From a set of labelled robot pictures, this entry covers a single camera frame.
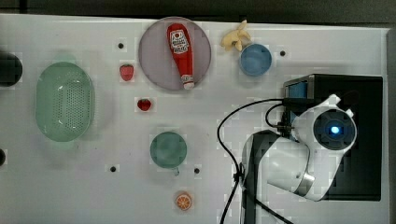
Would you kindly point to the black toaster oven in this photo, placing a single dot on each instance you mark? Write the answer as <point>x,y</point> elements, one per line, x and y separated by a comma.
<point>359,175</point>

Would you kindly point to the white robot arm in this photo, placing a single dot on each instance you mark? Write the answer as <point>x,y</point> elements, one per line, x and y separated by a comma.
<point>304,165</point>

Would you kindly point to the green mug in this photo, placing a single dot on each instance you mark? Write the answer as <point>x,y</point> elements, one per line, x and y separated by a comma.
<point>168,150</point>

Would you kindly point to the lower red strawberry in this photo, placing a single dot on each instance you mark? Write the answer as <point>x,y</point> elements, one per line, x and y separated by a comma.
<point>144,104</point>

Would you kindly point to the red strawberry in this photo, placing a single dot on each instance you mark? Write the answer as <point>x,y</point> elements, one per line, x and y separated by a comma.
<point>126,72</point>
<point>144,104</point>

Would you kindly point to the pink round plate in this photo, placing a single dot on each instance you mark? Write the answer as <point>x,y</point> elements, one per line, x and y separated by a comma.
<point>156,59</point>

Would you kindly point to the red ketchup bottle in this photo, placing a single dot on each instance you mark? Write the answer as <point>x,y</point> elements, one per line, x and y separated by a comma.
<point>179,42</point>

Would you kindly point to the blue bowl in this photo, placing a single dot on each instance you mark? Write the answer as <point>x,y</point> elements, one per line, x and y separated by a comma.
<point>255,60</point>

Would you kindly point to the upper red strawberry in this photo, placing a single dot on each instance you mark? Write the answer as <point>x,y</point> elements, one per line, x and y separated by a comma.
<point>126,72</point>

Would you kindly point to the peeled banana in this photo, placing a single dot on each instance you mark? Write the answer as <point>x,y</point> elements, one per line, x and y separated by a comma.
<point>236,39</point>

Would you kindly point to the orange slice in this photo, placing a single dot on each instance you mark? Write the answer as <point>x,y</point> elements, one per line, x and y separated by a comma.
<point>183,201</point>

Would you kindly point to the green perforated colander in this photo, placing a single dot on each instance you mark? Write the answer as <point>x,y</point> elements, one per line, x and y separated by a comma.
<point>64,107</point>

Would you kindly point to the black cylinder cup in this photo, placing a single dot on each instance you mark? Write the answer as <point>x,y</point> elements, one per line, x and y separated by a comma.
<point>10,69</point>

